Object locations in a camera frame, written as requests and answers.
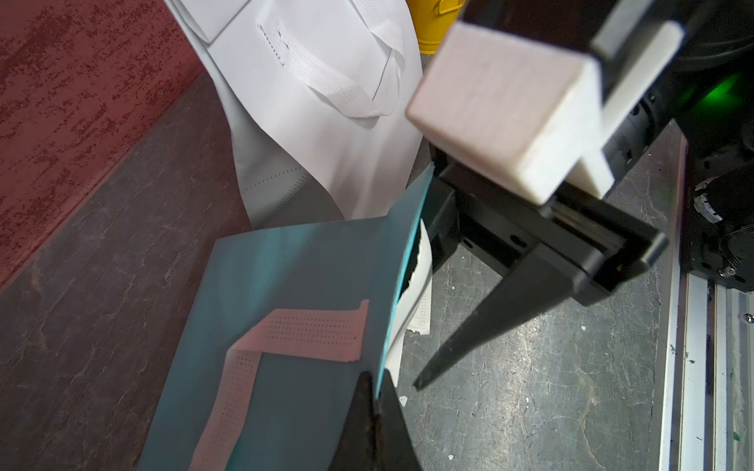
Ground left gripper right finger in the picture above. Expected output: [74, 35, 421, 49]
[375, 369, 422, 471]

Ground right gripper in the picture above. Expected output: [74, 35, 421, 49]
[414, 147, 669, 391]

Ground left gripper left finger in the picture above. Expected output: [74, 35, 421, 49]
[328, 372, 376, 471]

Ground teal gift bag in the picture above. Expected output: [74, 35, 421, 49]
[139, 171, 432, 470]

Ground white receipt long strip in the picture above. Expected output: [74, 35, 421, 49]
[385, 222, 432, 388]

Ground white gift bag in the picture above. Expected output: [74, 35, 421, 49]
[168, 1, 423, 228]

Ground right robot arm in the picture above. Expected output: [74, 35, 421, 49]
[406, 1, 753, 390]

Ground yellow pencil cup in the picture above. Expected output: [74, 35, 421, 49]
[406, 0, 465, 56]

